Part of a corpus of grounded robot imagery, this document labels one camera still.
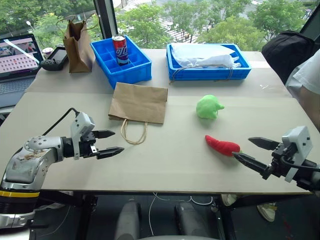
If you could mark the red soda can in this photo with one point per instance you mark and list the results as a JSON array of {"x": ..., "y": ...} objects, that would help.
[{"x": 121, "y": 51}]

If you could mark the black handheld controller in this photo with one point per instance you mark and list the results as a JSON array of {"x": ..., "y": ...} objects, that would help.
[{"x": 56, "y": 58}]

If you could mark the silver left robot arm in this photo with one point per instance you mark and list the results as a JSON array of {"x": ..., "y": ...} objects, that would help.
[{"x": 27, "y": 167}]

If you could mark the blue shallow plastic crate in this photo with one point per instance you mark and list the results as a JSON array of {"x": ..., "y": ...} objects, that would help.
[{"x": 207, "y": 73}]

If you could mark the standing brown paper bag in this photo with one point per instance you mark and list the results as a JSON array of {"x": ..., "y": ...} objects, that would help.
[{"x": 78, "y": 53}]

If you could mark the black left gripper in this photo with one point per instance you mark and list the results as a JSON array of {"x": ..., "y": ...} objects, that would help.
[{"x": 86, "y": 146}]

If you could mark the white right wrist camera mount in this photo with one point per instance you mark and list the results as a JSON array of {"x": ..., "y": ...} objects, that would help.
[{"x": 298, "y": 140}]

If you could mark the white sneaker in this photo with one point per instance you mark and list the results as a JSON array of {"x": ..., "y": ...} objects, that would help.
[
  {"x": 267, "y": 212},
  {"x": 228, "y": 199}
]

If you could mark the white cup with pink lid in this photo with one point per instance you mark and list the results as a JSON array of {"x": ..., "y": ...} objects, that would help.
[{"x": 47, "y": 52}]

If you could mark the dark rounded robot leg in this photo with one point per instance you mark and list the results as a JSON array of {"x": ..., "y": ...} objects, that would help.
[
  {"x": 190, "y": 220},
  {"x": 127, "y": 220}
]

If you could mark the person in white t-shirt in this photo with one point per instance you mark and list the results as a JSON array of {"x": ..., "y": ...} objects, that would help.
[{"x": 307, "y": 80}]

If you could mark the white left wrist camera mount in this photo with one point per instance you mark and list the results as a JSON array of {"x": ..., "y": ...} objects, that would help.
[{"x": 79, "y": 125}]

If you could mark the black table frame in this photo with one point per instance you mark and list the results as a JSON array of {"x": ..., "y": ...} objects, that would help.
[{"x": 225, "y": 220}]

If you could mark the open laptop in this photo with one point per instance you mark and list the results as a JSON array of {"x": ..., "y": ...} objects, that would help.
[{"x": 17, "y": 57}]

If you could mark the blue divided plastic crate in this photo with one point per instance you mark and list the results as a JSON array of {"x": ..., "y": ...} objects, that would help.
[{"x": 142, "y": 71}]

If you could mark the green plush toy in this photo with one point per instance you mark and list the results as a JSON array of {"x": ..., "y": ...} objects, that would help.
[{"x": 207, "y": 107}]

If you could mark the white plastic bag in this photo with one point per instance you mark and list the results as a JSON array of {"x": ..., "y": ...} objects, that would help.
[{"x": 205, "y": 56}]

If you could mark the black backpack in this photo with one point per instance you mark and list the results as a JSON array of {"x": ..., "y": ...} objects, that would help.
[{"x": 285, "y": 53}]

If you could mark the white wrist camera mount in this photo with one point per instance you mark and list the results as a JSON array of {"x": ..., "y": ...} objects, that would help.
[
  {"x": 298, "y": 140},
  {"x": 79, "y": 125}
]

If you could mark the red plush chili pepper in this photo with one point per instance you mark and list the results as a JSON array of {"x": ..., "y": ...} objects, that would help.
[{"x": 221, "y": 146}]

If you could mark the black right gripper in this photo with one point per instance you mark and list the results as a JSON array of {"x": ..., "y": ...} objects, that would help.
[{"x": 280, "y": 162}]

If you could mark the black window frame pillar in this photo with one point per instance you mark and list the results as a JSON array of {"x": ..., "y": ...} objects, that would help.
[{"x": 106, "y": 17}]

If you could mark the flat brown paper bag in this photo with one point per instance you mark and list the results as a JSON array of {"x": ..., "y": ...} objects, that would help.
[{"x": 140, "y": 102}]

